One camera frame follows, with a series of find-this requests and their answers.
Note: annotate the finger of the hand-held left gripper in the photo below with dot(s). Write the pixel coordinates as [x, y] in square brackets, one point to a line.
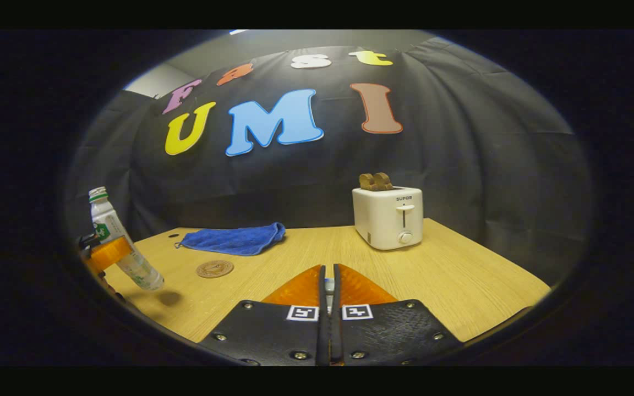
[109, 253]
[88, 241]

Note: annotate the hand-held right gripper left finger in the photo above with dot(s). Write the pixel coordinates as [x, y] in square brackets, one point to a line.
[322, 335]

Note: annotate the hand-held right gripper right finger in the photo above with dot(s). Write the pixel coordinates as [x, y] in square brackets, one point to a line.
[337, 335]

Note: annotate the white water bottle green label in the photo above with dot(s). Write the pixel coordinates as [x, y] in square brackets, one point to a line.
[109, 220]

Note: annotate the white teacup lid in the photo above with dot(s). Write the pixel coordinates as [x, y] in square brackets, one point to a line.
[329, 286]

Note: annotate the round brown coaster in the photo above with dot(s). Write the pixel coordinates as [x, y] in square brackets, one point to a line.
[214, 269]

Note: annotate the white toaster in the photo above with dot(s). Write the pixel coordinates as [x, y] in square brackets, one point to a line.
[386, 220]

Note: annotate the blue towel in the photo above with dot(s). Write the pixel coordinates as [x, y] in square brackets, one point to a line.
[234, 239]

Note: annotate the black backdrop cloth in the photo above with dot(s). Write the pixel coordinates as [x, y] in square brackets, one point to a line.
[460, 165]

